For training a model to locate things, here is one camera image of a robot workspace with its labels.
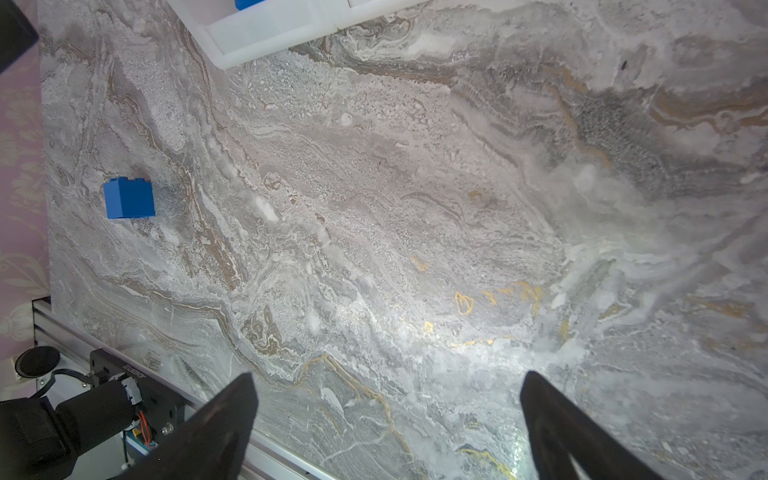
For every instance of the blue square lego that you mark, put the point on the blue square lego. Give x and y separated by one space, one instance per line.
243 4

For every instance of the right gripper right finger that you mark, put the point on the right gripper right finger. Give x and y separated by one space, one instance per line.
563 438

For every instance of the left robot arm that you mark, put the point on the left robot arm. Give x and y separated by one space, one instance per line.
39 441

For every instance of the white left bin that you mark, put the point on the white left bin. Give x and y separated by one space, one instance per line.
229 36

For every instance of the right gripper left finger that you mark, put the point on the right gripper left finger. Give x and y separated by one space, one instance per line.
212 444

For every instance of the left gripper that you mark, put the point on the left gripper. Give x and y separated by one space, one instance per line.
18 35

